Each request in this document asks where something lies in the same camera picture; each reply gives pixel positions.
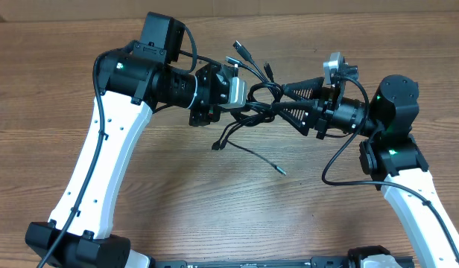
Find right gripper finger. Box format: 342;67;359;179
270;100;319;136
282;77;324;101

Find black USB cable bundle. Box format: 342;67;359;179
211;39;288;176

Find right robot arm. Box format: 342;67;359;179
271;74;459;267

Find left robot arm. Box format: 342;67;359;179
25;13;247;268

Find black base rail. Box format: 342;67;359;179
150;245;415;268

